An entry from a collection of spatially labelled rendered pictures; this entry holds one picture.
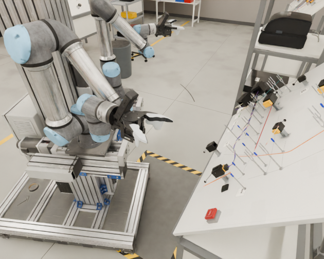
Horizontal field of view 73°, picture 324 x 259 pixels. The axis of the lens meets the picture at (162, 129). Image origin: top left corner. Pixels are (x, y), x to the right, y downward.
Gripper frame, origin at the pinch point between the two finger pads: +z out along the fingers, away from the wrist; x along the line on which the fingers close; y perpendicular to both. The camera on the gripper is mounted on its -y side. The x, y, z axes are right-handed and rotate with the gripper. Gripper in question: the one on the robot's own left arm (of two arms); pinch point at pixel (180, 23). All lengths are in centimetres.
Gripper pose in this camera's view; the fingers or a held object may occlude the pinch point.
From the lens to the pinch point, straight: 178.9
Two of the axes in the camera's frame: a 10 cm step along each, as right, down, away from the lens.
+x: 3.3, 7.0, -6.3
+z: 9.4, -2.1, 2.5
